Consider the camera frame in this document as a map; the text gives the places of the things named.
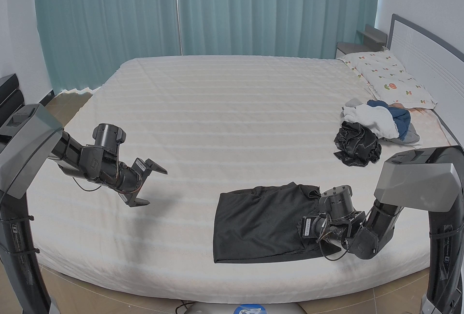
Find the pile of clothes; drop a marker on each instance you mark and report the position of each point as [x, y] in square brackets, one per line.
[373, 120]

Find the grey bedside table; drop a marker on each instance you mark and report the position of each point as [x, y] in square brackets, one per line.
[359, 47]

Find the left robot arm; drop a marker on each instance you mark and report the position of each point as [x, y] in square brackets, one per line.
[29, 142]

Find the bed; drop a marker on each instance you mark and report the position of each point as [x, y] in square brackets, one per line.
[235, 105]

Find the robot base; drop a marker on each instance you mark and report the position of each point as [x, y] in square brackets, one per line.
[217, 309]

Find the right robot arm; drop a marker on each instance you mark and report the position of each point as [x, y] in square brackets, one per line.
[417, 178]

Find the black chest of drawers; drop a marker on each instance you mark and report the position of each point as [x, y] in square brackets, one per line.
[11, 98]

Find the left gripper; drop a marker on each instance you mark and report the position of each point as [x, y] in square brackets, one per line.
[134, 180]

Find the black T-shirt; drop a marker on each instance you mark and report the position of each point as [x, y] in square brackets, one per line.
[253, 225]

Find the white printed pillow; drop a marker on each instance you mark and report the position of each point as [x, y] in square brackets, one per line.
[388, 75]

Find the shiny black garment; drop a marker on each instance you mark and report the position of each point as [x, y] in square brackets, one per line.
[357, 144]

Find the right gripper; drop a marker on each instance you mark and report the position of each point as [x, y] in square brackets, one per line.
[313, 226]

